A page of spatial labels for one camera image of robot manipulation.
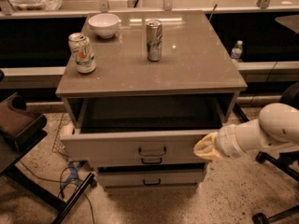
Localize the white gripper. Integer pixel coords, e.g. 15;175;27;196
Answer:
193;124;249;161

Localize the grey top drawer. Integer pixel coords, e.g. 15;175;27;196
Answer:
61;94;222;161

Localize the grey drawer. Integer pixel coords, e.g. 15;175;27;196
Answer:
61;94;222;161
97;169;206;189
89;157;206;167

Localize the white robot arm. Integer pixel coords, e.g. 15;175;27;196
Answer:
193;103;299;161

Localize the grey drawer cabinet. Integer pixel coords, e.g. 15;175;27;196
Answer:
56;11;247;175

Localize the grey bottom drawer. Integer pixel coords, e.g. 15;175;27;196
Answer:
97;169;206;189

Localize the grey middle drawer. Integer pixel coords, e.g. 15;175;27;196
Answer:
89;157;206;167

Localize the black chair base right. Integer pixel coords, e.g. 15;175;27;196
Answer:
233;103;299;224

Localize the clear plastic water bottle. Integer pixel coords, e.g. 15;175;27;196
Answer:
231;40;243;62

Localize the silver tall drink can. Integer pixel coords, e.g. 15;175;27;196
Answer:
146;20;163;62

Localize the green white soda can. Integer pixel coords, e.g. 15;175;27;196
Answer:
68;33;96;74

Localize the white ceramic bowl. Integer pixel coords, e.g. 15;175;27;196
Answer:
88;13;119;38

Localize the dark chair on left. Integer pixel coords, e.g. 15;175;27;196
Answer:
0;93;95;224

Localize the blue cable on floor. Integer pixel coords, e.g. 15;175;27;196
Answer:
59;161;87;201

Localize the wire mesh basket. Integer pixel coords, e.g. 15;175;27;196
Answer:
51;112;74;159

